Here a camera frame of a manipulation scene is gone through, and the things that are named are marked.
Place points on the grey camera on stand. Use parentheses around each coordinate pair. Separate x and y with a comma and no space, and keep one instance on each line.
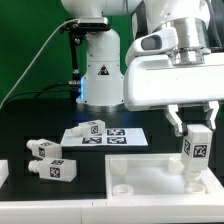
(93,23)

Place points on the white obstacle fence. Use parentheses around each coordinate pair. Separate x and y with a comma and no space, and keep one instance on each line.
(111,211)

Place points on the white marker sheet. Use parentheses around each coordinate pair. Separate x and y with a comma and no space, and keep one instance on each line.
(111,137)

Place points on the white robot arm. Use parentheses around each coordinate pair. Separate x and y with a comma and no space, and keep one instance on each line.
(103,82)

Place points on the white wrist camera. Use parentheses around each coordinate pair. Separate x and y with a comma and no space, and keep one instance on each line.
(159,42)

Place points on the white square tabletop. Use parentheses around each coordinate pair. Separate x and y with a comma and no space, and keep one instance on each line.
(141,176)

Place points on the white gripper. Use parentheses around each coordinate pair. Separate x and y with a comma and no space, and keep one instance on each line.
(152,82)

